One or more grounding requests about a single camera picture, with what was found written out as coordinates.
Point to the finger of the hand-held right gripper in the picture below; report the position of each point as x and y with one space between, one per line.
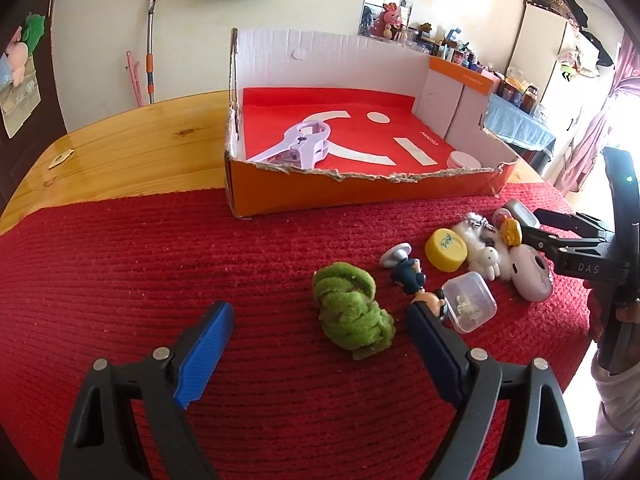
542 242
570 220

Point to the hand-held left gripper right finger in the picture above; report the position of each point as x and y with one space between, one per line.
434 355

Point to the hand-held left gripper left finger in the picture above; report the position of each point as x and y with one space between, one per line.
206 352

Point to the blonde pink dress figurine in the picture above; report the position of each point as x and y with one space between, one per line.
510 232

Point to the pink toy camera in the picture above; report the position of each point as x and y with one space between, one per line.
532 277

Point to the small clear plastic box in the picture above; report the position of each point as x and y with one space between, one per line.
470 302

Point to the navy suit figurine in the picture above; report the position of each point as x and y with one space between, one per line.
410 277

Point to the green fuzzy scrunchie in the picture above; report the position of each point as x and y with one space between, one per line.
350 310

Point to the orange and white cardboard box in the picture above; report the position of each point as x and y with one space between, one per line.
350 192

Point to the person's right hand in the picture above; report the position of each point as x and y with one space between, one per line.
596 312

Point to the small grey case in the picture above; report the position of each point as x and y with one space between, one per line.
520 210

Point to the red woven mat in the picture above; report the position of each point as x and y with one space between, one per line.
200 260

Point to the yellow bottle cap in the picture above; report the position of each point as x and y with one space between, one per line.
446 250

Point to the pink curtain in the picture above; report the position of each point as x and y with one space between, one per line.
610 125

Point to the cluttered table with grey cloth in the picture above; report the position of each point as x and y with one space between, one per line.
520 125

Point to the white round lid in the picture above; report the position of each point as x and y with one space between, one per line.
462 161

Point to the white cabinet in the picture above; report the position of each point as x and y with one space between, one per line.
550 75

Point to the black hanging garment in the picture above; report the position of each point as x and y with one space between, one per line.
592 35

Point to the cluster of bottles and jars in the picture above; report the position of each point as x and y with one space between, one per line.
460 52

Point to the lilac plastic tongs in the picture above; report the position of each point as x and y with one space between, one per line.
310 147

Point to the beige paper sticker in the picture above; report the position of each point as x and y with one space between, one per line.
61 158

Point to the pink rabbit plush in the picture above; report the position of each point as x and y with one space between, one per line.
389 19

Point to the pink plastic stick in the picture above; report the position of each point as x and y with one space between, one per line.
132 80

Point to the orange and silver mop stick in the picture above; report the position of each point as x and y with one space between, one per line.
150 60

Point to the green and pink plush toy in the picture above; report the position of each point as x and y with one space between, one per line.
30 40

